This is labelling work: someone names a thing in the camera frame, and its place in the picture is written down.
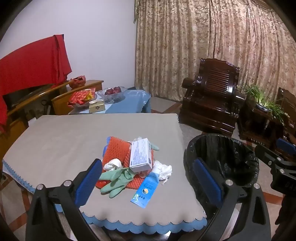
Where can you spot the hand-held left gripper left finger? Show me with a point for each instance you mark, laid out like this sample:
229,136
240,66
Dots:
89,183

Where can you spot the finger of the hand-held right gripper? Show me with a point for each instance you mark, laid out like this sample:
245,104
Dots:
286,144
266,154

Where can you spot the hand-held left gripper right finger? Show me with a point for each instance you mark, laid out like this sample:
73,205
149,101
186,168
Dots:
208,183

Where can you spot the green rubber glove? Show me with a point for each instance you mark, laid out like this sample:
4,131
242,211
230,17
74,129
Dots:
115,180

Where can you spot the white tissue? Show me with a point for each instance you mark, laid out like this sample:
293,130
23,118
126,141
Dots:
112,164
165,170

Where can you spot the black lined trash bin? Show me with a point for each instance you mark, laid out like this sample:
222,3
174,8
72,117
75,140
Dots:
231,153

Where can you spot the blue squeeze tube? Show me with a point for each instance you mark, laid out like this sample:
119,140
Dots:
145,190

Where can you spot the white cardboard box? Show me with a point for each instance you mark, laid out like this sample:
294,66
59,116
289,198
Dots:
140,155

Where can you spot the dark wooden side table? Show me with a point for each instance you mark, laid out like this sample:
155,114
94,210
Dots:
254,125

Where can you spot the dark wooden armchair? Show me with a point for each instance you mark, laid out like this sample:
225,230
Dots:
215,78
289,99

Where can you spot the potted green plant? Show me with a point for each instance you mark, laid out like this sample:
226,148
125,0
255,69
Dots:
256,92

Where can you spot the gold tissue box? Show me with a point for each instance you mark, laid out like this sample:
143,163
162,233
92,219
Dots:
97,107

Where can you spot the red snack packet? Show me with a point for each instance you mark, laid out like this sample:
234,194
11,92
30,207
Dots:
77,97

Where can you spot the glass fruit bowl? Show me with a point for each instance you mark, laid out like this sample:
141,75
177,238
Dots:
111,98

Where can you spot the yellow snack packet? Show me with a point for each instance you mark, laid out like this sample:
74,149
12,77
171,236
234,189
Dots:
91,94

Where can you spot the red apple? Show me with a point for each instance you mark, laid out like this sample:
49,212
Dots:
118,89
108,91

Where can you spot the red patterned bag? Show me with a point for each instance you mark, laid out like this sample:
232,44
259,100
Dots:
77,81

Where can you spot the red cloth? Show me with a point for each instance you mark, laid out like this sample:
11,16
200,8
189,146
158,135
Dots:
30,64

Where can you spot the beige patterned curtain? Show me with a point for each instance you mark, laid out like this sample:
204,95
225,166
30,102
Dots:
185,46

